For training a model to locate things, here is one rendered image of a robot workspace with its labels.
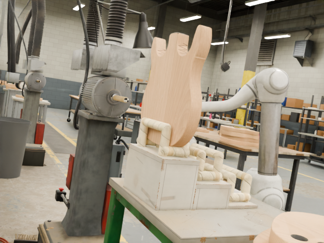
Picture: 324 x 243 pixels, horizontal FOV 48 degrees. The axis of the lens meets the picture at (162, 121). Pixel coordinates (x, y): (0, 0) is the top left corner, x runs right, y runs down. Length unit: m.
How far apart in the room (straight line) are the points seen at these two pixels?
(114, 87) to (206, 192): 1.15
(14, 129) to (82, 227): 2.46
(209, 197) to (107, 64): 0.95
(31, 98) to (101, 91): 3.51
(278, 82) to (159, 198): 0.93
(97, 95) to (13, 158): 2.79
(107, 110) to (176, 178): 1.12
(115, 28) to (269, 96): 0.92
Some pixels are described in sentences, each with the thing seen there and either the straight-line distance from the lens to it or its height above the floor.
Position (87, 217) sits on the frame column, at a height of 0.42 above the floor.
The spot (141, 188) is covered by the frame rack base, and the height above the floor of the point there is 0.97.
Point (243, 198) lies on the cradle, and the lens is 1.45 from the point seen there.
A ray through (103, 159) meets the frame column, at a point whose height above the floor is 0.82.
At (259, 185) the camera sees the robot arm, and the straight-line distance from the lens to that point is 1.93.
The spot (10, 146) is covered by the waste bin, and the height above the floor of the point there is 0.42.
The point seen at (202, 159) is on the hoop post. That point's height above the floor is 1.10.
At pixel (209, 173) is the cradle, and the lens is 1.32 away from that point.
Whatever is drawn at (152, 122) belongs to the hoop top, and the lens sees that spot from 1.27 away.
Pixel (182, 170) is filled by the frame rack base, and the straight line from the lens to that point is 1.21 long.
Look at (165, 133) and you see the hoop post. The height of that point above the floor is 1.18.
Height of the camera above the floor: 1.30
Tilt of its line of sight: 4 degrees down
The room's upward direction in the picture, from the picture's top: 9 degrees clockwise
